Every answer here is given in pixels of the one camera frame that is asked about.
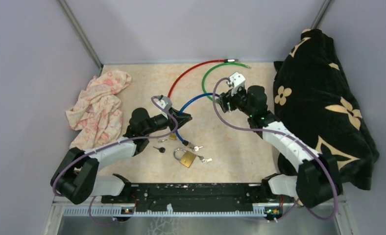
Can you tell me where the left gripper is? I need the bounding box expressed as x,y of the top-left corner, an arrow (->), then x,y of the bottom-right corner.
143,107 -> 193,136

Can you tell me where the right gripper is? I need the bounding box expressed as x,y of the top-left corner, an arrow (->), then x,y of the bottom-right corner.
217,84 -> 254,117

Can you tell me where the green cable lock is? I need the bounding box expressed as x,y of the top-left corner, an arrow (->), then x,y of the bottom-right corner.
201,62 -> 252,103

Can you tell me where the small brass padlock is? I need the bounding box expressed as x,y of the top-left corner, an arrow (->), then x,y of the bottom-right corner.
169,133 -> 177,141

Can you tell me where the blue cable lock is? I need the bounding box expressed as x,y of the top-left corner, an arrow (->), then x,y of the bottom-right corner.
175,93 -> 212,146

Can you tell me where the black-headed key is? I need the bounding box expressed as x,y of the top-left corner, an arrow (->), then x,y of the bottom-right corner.
153,146 -> 166,153

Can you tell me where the large brass padlock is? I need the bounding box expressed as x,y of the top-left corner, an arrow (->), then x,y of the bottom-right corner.
173,148 -> 196,168

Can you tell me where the silver key bunch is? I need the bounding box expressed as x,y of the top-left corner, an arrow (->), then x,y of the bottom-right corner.
197,156 -> 213,163

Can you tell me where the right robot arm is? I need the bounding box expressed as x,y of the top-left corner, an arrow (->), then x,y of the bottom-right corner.
216,85 -> 342,209

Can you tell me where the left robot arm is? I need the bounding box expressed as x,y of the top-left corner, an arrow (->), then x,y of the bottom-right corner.
50,108 -> 192,205

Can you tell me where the pink patterned cloth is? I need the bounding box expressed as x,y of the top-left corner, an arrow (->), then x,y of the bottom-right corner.
65,70 -> 132,150

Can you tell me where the black floral blanket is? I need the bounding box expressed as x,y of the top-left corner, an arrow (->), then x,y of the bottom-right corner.
273,29 -> 380,190

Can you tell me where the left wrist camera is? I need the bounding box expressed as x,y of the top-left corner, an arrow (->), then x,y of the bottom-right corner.
156,95 -> 172,115

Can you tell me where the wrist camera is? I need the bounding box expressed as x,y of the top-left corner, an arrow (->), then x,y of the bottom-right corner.
227,71 -> 246,96
156,95 -> 172,115

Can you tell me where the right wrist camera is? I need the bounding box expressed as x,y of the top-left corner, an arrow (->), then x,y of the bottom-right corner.
227,71 -> 246,96

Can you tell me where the red cable lock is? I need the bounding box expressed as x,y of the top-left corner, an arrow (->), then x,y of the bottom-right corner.
167,58 -> 239,97

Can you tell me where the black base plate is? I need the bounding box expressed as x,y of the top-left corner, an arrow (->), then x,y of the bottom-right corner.
101,183 -> 293,212

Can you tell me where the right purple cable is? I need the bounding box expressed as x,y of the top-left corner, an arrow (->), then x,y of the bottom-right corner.
212,77 -> 339,223

